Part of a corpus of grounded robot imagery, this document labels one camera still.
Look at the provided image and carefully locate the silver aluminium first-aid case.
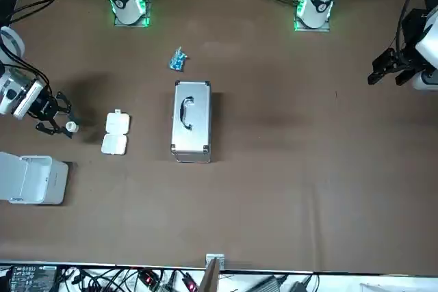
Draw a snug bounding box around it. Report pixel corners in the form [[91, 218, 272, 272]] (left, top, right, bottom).
[[170, 79, 214, 163]]

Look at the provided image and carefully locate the black labelled power adapter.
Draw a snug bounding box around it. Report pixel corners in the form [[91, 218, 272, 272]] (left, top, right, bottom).
[[6, 264, 58, 292]]

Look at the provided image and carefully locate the aluminium profile post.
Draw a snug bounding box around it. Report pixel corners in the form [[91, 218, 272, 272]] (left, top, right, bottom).
[[200, 253, 227, 292]]

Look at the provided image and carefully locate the blue blister pill pack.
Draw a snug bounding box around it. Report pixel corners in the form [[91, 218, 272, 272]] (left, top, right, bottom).
[[167, 45, 190, 72]]

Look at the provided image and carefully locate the white bin with lid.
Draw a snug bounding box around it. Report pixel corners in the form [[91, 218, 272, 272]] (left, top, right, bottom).
[[0, 150, 69, 206]]

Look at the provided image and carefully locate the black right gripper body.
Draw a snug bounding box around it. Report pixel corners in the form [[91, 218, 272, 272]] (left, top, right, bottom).
[[29, 92, 60, 124]]

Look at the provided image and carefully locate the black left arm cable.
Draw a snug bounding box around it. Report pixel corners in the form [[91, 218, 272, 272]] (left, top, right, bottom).
[[393, 0, 430, 67]]

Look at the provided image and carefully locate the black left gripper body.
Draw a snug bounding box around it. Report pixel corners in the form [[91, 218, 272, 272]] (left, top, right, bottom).
[[396, 8, 428, 68]]

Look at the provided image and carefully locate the white open pill box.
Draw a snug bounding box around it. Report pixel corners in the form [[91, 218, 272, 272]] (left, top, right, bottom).
[[101, 109, 132, 156]]

